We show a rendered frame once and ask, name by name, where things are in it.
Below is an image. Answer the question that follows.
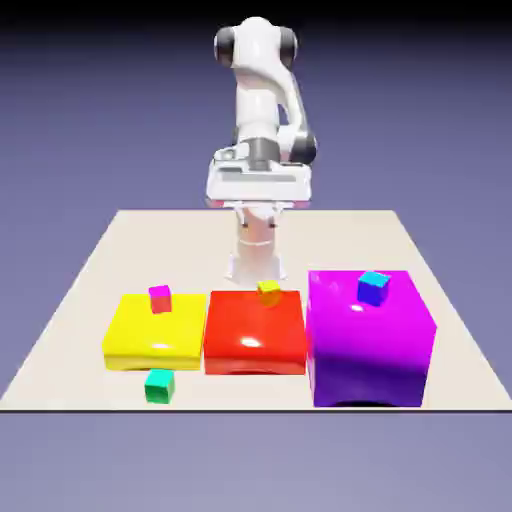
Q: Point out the small pink cube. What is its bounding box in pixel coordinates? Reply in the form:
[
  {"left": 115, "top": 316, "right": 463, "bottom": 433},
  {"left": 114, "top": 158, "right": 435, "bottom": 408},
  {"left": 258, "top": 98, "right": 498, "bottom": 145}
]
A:
[{"left": 148, "top": 284, "right": 174, "bottom": 315}]

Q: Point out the small blue cube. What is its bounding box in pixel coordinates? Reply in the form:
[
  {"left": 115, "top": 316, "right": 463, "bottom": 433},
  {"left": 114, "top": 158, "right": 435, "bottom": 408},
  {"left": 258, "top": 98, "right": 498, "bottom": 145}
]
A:
[{"left": 356, "top": 270, "right": 392, "bottom": 308}]

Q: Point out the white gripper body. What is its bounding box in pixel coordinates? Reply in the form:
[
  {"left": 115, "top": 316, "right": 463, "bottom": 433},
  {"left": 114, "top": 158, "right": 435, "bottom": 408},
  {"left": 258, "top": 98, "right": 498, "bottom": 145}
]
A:
[{"left": 205, "top": 158, "right": 314, "bottom": 210}]

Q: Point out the large yellow box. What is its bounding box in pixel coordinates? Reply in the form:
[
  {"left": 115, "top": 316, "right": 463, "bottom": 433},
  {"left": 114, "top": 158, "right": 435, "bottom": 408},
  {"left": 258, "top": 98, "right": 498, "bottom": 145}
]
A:
[{"left": 101, "top": 292, "right": 208, "bottom": 372}]

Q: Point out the large magenta box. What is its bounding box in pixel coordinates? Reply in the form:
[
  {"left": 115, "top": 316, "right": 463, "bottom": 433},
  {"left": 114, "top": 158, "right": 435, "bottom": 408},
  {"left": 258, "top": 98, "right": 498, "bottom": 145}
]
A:
[{"left": 306, "top": 269, "right": 438, "bottom": 409}]

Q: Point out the small green cube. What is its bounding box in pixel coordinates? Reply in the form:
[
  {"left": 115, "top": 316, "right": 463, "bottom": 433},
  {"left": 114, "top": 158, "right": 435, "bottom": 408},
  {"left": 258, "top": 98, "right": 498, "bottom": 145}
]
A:
[{"left": 143, "top": 368, "right": 176, "bottom": 405}]

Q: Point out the large red box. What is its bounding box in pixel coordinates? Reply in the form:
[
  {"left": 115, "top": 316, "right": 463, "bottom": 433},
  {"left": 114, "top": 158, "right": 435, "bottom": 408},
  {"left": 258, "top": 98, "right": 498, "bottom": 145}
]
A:
[{"left": 202, "top": 289, "right": 308, "bottom": 376}]

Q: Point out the small yellow cube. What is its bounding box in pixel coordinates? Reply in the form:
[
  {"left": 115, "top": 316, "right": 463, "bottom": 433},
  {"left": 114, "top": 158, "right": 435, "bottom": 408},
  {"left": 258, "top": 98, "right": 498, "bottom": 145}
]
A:
[{"left": 256, "top": 279, "right": 282, "bottom": 308}]

